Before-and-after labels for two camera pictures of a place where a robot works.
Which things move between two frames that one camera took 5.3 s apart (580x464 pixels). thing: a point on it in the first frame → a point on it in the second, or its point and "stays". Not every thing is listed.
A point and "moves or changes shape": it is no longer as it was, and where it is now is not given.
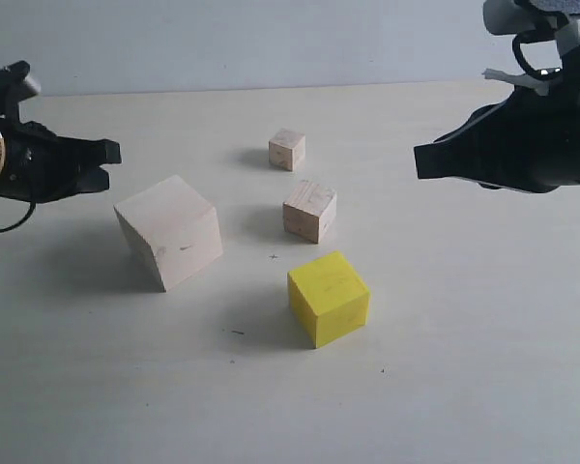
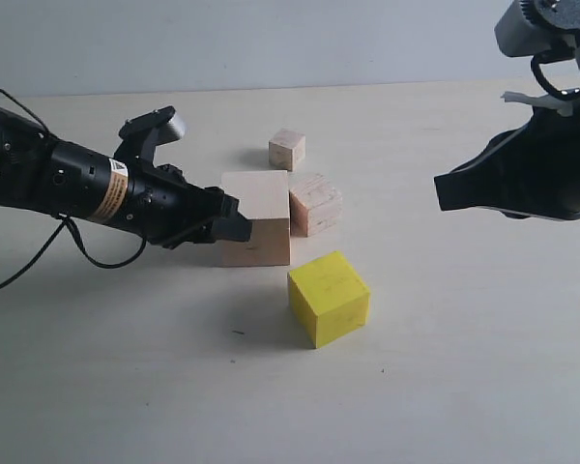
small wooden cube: (287, 149) stays
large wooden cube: (180, 227) moves or changes shape
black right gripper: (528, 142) → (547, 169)
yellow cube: (328, 300) stays
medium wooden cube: (310, 211) moves or changes shape
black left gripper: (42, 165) → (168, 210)
